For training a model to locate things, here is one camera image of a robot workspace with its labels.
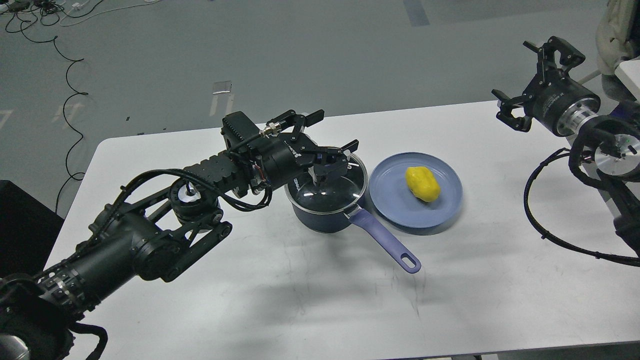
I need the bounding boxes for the blue plate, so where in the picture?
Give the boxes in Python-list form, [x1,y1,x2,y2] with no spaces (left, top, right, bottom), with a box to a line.
[369,152,463,231]

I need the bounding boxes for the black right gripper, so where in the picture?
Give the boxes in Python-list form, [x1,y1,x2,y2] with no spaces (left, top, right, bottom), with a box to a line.
[491,36,602,137]

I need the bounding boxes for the office chair with beige cover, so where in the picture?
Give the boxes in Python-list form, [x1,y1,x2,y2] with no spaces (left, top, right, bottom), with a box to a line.
[578,0,639,104]

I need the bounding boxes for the black box at left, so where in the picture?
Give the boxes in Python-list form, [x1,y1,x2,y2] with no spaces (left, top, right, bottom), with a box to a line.
[0,180,64,278]

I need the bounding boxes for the black floor cable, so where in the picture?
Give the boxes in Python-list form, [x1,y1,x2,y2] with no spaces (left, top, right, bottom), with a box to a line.
[0,0,103,213]

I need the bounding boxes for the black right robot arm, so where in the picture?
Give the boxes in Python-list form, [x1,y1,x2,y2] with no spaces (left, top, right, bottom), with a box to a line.
[492,36,640,267]

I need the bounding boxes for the glass lid purple knob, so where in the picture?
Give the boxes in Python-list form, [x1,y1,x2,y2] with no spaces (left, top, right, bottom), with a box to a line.
[284,152,369,215]

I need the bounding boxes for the white table at right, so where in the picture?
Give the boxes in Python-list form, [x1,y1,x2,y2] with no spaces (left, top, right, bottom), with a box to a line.
[615,57,640,101]

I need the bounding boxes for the yellow potato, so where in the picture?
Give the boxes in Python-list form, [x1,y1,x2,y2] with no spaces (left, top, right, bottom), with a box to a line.
[404,166,441,203]

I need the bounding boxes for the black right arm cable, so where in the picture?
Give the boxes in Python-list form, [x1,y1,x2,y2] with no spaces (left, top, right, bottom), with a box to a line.
[523,147,640,267]

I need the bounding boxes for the white floor cable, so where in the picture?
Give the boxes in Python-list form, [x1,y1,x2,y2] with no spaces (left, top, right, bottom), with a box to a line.
[59,0,163,26]

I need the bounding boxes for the dark blue saucepan purple handle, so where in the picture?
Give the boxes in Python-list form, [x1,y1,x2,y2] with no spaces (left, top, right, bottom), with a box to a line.
[291,186,422,274]

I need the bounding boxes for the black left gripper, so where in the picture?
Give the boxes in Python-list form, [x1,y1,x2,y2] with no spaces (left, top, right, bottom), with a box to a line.
[257,109,359,187]

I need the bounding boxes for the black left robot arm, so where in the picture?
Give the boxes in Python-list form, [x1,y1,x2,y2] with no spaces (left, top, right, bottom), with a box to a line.
[0,110,359,360]

